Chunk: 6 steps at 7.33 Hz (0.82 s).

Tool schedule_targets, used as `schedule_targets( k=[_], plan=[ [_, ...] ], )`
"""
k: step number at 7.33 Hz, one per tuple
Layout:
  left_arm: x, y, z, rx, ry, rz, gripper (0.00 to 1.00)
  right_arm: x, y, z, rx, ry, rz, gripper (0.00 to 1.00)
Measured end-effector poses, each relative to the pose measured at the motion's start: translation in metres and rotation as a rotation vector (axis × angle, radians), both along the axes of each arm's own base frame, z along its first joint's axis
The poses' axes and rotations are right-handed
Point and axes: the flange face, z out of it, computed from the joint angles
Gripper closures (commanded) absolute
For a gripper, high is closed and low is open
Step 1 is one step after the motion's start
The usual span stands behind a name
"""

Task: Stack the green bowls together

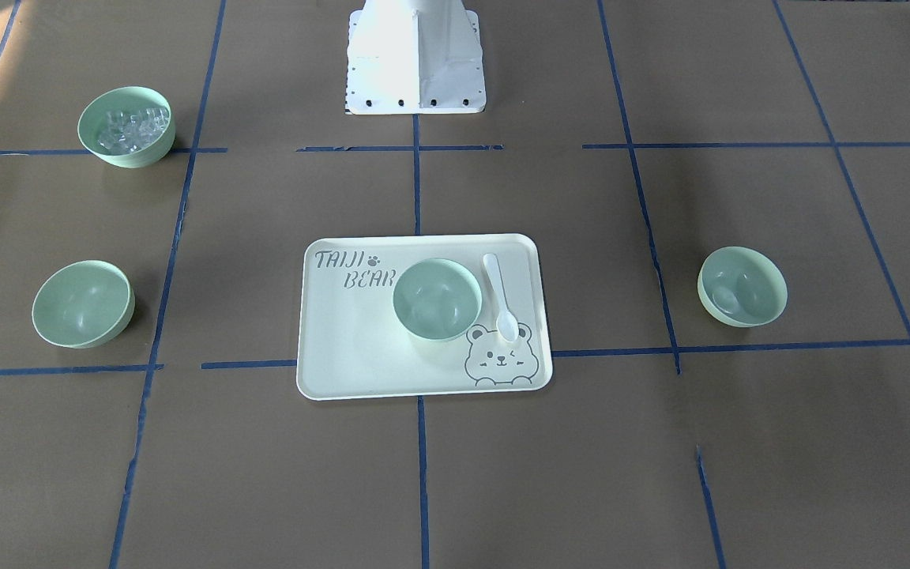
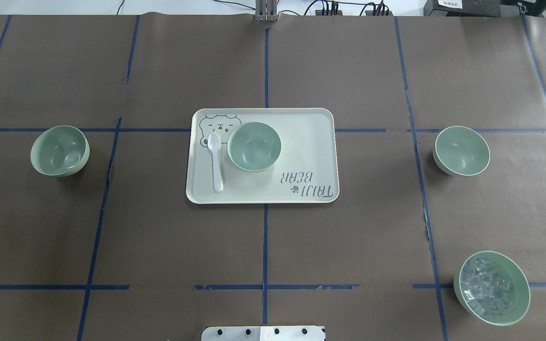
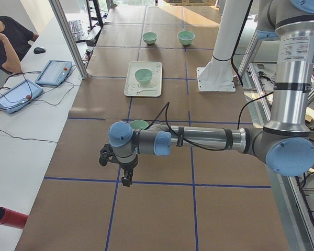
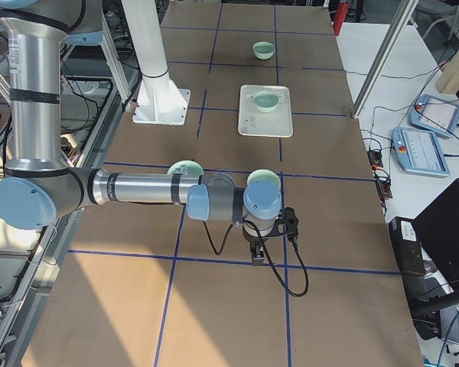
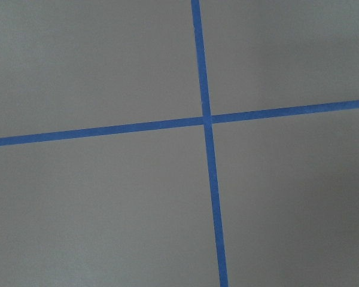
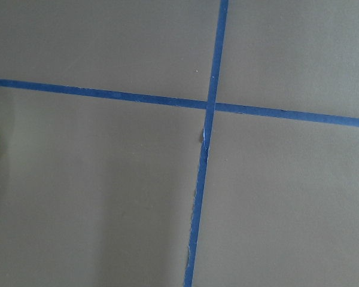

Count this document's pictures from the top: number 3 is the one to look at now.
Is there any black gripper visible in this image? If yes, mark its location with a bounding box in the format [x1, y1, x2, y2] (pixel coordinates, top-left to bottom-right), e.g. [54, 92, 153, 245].
[120, 158, 138, 186]

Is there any green bowl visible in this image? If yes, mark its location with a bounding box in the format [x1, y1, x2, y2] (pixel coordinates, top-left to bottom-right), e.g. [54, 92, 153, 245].
[130, 119, 149, 130]
[142, 32, 158, 45]
[134, 69, 153, 84]
[177, 31, 195, 46]

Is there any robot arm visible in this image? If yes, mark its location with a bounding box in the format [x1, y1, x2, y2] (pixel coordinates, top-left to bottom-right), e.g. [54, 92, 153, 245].
[99, 1, 314, 186]

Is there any white tray with bear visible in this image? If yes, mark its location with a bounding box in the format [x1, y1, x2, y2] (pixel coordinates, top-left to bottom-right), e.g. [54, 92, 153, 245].
[124, 61, 162, 97]

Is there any white plastic spoon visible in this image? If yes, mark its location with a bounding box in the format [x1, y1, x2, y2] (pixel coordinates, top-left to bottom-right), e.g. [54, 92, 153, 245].
[136, 87, 157, 94]

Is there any green bowl on tray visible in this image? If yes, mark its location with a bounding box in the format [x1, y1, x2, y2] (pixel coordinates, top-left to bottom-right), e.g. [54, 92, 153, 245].
[134, 69, 153, 84]

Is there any teach pendant far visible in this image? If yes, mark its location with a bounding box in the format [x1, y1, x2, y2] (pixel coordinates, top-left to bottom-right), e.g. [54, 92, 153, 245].
[35, 60, 72, 86]

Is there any teach pendant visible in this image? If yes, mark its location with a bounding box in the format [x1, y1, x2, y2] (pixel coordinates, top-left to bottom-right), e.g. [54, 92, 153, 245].
[35, 60, 72, 86]
[0, 79, 43, 114]

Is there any red cylinder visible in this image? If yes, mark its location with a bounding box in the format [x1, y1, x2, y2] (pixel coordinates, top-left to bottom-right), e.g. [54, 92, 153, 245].
[0, 207, 28, 229]

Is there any teach pendant near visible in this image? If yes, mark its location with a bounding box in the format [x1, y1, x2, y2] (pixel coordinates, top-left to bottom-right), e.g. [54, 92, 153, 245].
[0, 79, 43, 114]

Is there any black computer mouse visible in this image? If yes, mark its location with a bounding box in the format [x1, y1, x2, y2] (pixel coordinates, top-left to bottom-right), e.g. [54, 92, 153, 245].
[33, 47, 46, 54]

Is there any black keyboard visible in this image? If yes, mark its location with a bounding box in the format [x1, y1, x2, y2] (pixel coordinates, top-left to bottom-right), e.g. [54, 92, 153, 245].
[68, 20, 85, 43]

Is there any person in black shirt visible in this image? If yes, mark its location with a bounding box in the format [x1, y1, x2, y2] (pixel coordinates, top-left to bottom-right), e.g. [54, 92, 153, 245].
[0, 16, 39, 73]

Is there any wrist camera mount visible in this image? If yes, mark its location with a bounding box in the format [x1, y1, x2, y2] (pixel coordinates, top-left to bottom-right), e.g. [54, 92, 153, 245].
[99, 144, 113, 167]

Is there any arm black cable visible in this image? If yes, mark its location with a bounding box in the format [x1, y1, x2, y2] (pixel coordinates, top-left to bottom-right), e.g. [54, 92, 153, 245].
[148, 101, 275, 151]

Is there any white camera pillar with base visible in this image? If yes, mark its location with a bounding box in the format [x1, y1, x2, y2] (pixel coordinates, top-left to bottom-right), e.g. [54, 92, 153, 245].
[197, 0, 252, 92]

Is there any aluminium frame post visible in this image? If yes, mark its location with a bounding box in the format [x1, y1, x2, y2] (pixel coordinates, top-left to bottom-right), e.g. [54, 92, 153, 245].
[49, 0, 88, 79]

